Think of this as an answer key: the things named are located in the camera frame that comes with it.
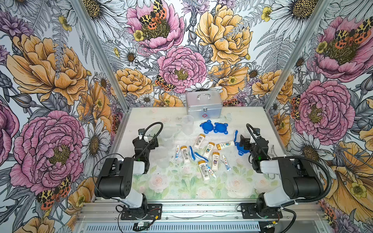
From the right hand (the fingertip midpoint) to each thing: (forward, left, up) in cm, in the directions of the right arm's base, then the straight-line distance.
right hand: (248, 137), depth 94 cm
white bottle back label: (+2, +31, -5) cm, 31 cm away
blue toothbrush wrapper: (-8, +32, -7) cm, 33 cm away
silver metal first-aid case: (+27, +26, +5) cm, 37 cm away
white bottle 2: (-18, +30, -5) cm, 35 cm away
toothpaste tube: (-17, +15, -7) cm, 23 cm away
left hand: (+1, +64, +1) cm, 64 cm away
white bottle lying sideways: (-2, +11, -6) cm, 13 cm away
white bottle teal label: (-5, +25, -5) cm, 26 cm away
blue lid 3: (-6, +5, -5) cm, 9 cm away
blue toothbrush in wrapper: (-7, +36, -6) cm, 37 cm away
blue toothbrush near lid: (+9, +4, -7) cm, 12 cm away
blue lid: (+16, +24, -7) cm, 29 cm away
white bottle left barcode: (-8, +40, -4) cm, 41 cm away
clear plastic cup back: (+19, +38, -6) cm, 43 cm away
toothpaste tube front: (-18, +25, -6) cm, 32 cm away
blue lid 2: (+15, +14, -8) cm, 22 cm away
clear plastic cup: (0, +52, +3) cm, 52 cm away
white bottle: (-12, +22, -6) cm, 25 cm away
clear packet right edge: (-8, -16, -8) cm, 19 cm away
